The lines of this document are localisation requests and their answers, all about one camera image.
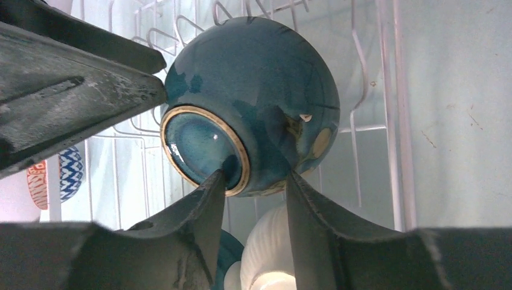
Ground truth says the white wire dish rack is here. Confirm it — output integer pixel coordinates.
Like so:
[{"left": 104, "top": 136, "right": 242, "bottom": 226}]
[{"left": 40, "top": 1, "right": 405, "bottom": 230}]

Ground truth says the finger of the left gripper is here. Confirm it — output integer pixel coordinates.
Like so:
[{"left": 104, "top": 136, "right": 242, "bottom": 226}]
[
  {"left": 1, "top": 23, "right": 166, "bottom": 177},
  {"left": 1, "top": 0, "right": 167, "bottom": 74}
]

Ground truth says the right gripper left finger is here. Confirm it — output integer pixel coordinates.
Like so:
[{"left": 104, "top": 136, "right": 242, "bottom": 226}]
[{"left": 1, "top": 170, "right": 226, "bottom": 289}]

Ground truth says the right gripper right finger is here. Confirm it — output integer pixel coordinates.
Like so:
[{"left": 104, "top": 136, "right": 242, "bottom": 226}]
[{"left": 286, "top": 172, "right": 511, "bottom": 289}]

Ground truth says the dark teal bowl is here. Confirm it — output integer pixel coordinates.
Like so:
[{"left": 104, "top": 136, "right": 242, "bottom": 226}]
[{"left": 160, "top": 16, "right": 341, "bottom": 197}]

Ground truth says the white and navy bowl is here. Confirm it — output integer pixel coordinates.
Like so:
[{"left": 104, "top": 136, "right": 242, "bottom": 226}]
[{"left": 211, "top": 230, "right": 244, "bottom": 290}]

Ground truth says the plain white bowl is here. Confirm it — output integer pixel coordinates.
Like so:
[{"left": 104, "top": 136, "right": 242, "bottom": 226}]
[{"left": 240, "top": 204, "right": 297, "bottom": 290}]

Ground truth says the blue zigzag orange-inside bowl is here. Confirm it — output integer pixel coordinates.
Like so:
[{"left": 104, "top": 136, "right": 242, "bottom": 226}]
[{"left": 26, "top": 146, "right": 86, "bottom": 211}]

